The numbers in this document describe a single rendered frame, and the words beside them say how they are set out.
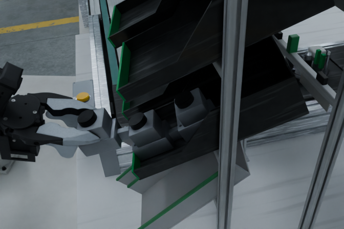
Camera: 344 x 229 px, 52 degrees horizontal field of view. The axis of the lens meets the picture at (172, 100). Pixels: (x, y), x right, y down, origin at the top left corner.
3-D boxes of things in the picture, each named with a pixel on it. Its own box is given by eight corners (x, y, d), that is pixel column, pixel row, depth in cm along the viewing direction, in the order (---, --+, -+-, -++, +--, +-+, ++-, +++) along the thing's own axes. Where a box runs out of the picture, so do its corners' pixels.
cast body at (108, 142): (86, 157, 59) (64, 131, 55) (89, 137, 63) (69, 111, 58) (132, 145, 58) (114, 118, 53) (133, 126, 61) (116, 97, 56)
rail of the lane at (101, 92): (105, 177, 100) (98, 150, 94) (92, 35, 169) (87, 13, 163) (124, 173, 101) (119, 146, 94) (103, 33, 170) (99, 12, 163)
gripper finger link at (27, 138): (70, 131, 56) (17, 117, 56) (70, 124, 55) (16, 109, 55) (58, 154, 53) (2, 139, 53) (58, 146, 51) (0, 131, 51)
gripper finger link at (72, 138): (98, 156, 59) (44, 142, 59) (101, 133, 55) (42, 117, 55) (92, 171, 56) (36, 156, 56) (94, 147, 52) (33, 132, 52)
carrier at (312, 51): (286, 106, 106) (293, 71, 99) (254, 65, 125) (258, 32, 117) (359, 92, 110) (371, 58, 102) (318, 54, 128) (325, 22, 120)
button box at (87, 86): (76, 136, 109) (71, 121, 105) (76, 96, 125) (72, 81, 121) (99, 132, 110) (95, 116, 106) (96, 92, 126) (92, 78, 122)
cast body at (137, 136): (141, 161, 60) (117, 135, 56) (142, 142, 63) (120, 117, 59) (185, 144, 58) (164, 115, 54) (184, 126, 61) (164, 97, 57)
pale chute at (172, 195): (141, 249, 69) (123, 241, 67) (143, 193, 80) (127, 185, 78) (251, 175, 57) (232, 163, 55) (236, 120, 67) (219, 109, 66)
